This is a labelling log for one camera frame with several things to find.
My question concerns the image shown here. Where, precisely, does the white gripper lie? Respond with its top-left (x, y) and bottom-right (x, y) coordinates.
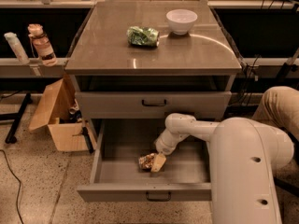
top-left (151, 129), bottom-right (181, 173)

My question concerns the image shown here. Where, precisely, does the crushed orange can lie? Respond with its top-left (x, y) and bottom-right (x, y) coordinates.
top-left (138, 153), bottom-right (156, 170)

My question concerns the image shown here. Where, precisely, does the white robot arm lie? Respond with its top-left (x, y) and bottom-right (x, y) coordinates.
top-left (155, 113), bottom-right (294, 224)

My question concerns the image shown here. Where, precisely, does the open grey middle drawer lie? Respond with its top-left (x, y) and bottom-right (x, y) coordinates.
top-left (78, 119), bottom-right (211, 202)

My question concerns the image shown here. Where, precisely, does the closed grey top drawer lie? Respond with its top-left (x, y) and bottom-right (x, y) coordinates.
top-left (76, 91), bottom-right (232, 119)

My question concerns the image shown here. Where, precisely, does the grey drawer cabinet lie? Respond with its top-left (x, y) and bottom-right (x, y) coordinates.
top-left (65, 1), bottom-right (241, 133)

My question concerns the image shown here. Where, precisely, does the crushed green can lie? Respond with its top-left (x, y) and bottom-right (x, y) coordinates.
top-left (126, 26), bottom-right (160, 47)

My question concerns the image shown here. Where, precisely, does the wooden box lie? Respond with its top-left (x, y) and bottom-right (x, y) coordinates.
top-left (29, 77), bottom-right (95, 153)

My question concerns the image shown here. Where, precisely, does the white bowl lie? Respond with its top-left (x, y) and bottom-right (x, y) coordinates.
top-left (166, 9), bottom-right (198, 35)

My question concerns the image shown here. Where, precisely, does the black stand leg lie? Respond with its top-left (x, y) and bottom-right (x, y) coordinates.
top-left (0, 93), bottom-right (32, 144)

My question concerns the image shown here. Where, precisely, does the pink labelled bottle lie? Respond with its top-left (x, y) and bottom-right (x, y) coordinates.
top-left (27, 23), bottom-right (57, 66)

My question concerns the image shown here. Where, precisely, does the white bottle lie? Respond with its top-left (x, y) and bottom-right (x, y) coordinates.
top-left (4, 32), bottom-right (30, 64)

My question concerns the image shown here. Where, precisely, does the black floor cable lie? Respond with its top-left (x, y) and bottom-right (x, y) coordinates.
top-left (0, 148), bottom-right (25, 224)

